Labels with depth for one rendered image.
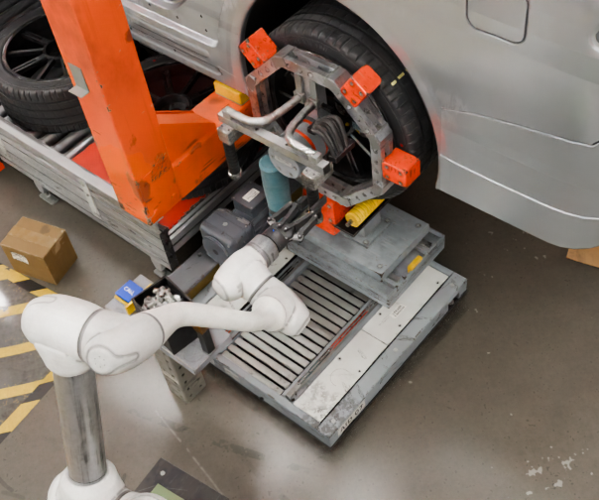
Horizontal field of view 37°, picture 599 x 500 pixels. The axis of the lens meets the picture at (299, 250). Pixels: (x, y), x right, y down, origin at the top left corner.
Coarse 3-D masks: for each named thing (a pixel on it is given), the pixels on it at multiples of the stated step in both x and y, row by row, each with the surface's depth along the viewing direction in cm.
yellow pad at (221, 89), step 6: (216, 84) 325; (222, 84) 324; (216, 90) 328; (222, 90) 325; (228, 90) 322; (234, 90) 321; (222, 96) 327; (228, 96) 325; (234, 96) 322; (240, 96) 320; (246, 96) 323; (234, 102) 325; (240, 102) 322
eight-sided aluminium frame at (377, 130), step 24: (288, 48) 271; (264, 72) 280; (312, 72) 263; (336, 72) 261; (264, 96) 297; (336, 96) 263; (360, 120) 263; (384, 120) 265; (384, 144) 266; (336, 192) 299; (360, 192) 288; (384, 192) 280
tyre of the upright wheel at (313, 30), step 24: (312, 0) 285; (288, 24) 275; (312, 24) 268; (336, 24) 266; (360, 24) 265; (312, 48) 269; (336, 48) 262; (360, 48) 261; (384, 48) 263; (384, 72) 260; (408, 72) 264; (384, 96) 262; (408, 96) 264; (408, 120) 264; (408, 144) 269; (432, 144) 278
